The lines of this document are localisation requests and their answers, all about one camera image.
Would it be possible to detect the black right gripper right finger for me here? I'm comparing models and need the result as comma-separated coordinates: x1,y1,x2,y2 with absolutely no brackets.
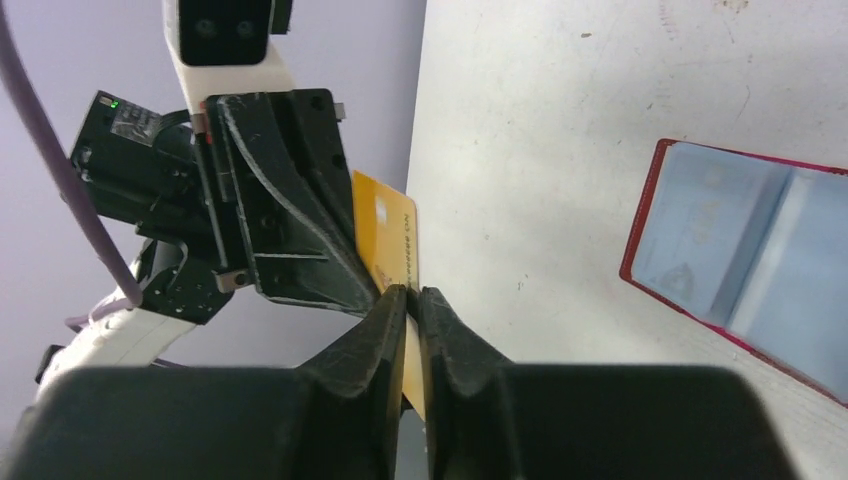
418,287,797,479

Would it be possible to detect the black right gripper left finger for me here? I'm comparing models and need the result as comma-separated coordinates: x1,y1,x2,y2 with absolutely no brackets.
6,285,407,479

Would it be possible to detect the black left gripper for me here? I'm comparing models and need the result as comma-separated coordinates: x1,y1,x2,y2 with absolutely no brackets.
71,88,379,325

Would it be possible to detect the gold card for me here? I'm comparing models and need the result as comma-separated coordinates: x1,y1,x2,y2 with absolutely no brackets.
352,171,426,419

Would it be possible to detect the red leather card holder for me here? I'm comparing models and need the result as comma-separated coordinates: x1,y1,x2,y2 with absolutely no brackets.
619,138,847,404

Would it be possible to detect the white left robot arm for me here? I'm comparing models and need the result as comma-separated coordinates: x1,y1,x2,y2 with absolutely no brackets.
36,89,379,390

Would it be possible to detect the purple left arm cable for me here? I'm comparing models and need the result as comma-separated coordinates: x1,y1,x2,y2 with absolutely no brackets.
0,0,144,310

